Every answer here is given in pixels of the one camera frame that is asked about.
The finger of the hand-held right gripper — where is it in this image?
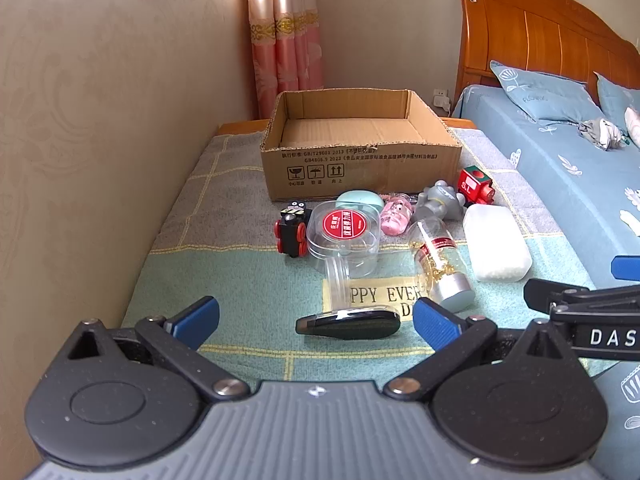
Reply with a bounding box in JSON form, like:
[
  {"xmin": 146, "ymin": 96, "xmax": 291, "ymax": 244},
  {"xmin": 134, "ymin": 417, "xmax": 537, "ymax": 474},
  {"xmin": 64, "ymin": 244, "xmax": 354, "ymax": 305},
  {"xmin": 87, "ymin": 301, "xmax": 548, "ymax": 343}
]
[
  {"xmin": 612, "ymin": 255, "xmax": 640, "ymax": 282},
  {"xmin": 523, "ymin": 278, "xmax": 640, "ymax": 322}
]

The mint green oval case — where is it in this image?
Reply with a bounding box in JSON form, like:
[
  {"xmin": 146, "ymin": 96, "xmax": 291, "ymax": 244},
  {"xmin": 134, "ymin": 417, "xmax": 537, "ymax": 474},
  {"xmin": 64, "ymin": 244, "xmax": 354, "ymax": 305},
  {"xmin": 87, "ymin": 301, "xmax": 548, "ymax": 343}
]
[{"xmin": 335, "ymin": 189, "xmax": 386, "ymax": 216}]

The cardboard box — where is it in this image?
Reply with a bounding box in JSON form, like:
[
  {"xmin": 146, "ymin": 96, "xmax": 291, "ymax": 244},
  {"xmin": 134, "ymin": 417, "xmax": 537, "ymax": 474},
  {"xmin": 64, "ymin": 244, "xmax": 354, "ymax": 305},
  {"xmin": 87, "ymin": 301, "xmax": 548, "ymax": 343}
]
[{"xmin": 259, "ymin": 89, "xmax": 463, "ymax": 203}]

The wooden headboard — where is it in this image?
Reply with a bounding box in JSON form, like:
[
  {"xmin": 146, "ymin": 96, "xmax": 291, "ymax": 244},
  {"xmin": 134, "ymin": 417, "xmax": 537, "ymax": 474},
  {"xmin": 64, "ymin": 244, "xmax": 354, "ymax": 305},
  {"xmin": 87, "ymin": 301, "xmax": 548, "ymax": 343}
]
[{"xmin": 452, "ymin": 0, "xmax": 640, "ymax": 118}]

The white plastic box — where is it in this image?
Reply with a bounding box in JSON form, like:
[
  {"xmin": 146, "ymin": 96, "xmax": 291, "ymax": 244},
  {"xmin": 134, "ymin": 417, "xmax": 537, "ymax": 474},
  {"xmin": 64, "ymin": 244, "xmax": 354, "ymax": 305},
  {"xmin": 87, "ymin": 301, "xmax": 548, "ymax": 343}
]
[{"xmin": 462, "ymin": 203, "xmax": 533, "ymax": 282}]

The blue printed bedsheet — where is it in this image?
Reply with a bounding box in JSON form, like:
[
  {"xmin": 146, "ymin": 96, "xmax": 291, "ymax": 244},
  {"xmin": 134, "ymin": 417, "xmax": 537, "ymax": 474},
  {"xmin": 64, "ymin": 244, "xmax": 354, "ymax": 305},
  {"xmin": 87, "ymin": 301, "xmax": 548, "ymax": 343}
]
[{"xmin": 450, "ymin": 84, "xmax": 640, "ymax": 466}]

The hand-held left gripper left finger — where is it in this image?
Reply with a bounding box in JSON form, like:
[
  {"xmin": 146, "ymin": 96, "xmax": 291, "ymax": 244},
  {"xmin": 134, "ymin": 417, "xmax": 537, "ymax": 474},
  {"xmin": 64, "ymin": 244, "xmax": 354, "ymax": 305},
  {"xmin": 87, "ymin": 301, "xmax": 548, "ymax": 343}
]
[{"xmin": 65, "ymin": 296, "xmax": 251, "ymax": 402}]

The plaid blanket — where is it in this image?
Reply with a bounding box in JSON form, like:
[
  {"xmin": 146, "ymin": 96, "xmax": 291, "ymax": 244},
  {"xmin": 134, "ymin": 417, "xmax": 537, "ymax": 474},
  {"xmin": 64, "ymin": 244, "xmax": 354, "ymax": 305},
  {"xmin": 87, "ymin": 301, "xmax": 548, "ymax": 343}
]
[{"xmin": 122, "ymin": 127, "xmax": 640, "ymax": 396}]

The pink pillow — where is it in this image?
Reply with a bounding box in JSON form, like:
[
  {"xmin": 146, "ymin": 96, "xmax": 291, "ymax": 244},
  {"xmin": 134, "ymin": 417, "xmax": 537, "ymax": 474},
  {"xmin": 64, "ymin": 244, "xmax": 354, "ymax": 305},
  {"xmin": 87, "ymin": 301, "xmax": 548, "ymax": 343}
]
[{"xmin": 625, "ymin": 106, "xmax": 640, "ymax": 148}]

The pink figure toy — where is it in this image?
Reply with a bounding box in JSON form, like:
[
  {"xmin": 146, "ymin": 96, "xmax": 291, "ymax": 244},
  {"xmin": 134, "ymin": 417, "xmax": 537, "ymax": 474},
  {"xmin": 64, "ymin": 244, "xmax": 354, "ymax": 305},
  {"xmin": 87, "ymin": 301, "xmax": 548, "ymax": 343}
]
[{"xmin": 380, "ymin": 195, "xmax": 413, "ymax": 237}]

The small clear plastic cup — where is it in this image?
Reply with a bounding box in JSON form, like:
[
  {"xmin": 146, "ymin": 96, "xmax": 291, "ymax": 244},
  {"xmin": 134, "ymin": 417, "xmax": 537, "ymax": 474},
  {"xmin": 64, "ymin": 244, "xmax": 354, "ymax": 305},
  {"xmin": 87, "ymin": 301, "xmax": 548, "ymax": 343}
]
[{"xmin": 325, "ymin": 258, "xmax": 353, "ymax": 306}]

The grey figure toy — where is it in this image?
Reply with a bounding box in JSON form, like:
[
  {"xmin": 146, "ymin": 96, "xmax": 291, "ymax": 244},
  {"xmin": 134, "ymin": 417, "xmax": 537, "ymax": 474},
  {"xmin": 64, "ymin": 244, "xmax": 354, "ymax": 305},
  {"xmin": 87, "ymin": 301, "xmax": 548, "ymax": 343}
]
[{"xmin": 411, "ymin": 180, "xmax": 468, "ymax": 223}]

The clear jar with gold pins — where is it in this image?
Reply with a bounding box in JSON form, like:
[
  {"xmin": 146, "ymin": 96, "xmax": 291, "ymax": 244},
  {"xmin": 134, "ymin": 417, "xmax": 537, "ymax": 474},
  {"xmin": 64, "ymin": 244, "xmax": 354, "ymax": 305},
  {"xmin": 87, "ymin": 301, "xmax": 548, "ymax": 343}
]
[{"xmin": 407, "ymin": 220, "xmax": 476, "ymax": 313}]

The round clear container red label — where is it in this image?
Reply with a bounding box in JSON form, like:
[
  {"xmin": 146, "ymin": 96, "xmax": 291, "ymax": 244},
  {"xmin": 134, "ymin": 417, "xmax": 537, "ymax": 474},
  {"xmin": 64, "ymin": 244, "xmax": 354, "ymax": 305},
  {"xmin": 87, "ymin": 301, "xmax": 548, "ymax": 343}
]
[{"xmin": 306, "ymin": 200, "xmax": 382, "ymax": 279}]

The black oval device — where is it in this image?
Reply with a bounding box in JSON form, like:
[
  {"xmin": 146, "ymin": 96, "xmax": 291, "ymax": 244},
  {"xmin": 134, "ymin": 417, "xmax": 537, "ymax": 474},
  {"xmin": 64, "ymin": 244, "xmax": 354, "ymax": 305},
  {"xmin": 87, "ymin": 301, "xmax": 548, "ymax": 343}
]
[{"xmin": 295, "ymin": 307, "xmax": 402, "ymax": 342}]

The black toy train car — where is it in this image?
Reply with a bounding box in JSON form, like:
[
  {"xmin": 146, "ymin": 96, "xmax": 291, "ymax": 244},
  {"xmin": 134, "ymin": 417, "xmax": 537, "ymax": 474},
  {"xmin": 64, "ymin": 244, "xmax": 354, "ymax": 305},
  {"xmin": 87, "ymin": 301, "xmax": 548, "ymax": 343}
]
[{"xmin": 274, "ymin": 200, "xmax": 313, "ymax": 259}]

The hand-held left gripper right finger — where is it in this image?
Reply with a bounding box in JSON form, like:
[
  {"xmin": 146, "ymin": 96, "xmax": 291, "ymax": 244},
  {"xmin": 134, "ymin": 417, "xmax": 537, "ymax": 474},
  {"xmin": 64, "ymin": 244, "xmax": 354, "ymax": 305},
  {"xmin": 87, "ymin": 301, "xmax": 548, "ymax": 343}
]
[{"xmin": 384, "ymin": 296, "xmax": 593, "ymax": 403}]

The pink curtain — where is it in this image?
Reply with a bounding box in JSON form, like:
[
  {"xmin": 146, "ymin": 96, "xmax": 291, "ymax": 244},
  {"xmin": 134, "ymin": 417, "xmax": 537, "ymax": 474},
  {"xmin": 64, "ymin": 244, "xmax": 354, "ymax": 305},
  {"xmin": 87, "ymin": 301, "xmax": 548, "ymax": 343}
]
[{"xmin": 243, "ymin": 0, "xmax": 326, "ymax": 120}]

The blue pillow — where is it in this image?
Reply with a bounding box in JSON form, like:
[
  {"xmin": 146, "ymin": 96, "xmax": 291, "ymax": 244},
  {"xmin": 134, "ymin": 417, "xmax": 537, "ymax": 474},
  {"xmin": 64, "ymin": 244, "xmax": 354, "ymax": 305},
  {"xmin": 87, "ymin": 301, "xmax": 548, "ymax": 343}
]
[
  {"xmin": 594, "ymin": 72, "xmax": 640, "ymax": 136},
  {"xmin": 489, "ymin": 60, "xmax": 603, "ymax": 126}
]

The red toy train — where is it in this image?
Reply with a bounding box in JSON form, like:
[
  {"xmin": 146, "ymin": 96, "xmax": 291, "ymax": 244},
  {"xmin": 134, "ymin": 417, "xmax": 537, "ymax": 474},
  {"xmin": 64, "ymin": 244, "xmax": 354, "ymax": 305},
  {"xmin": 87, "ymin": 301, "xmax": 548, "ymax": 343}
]
[{"xmin": 457, "ymin": 166, "xmax": 496, "ymax": 206}]

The crumpled grey cloth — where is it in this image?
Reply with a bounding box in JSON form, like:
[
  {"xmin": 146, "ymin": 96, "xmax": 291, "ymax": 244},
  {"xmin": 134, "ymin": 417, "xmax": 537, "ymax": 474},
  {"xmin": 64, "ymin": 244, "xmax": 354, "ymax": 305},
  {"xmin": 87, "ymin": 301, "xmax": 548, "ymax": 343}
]
[{"xmin": 577, "ymin": 117, "xmax": 630, "ymax": 152}]

